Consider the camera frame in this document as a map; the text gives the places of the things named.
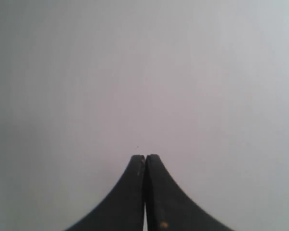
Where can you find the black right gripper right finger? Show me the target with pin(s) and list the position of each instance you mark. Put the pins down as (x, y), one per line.
(168, 208)

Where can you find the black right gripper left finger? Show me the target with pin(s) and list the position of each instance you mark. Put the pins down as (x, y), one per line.
(123, 208)

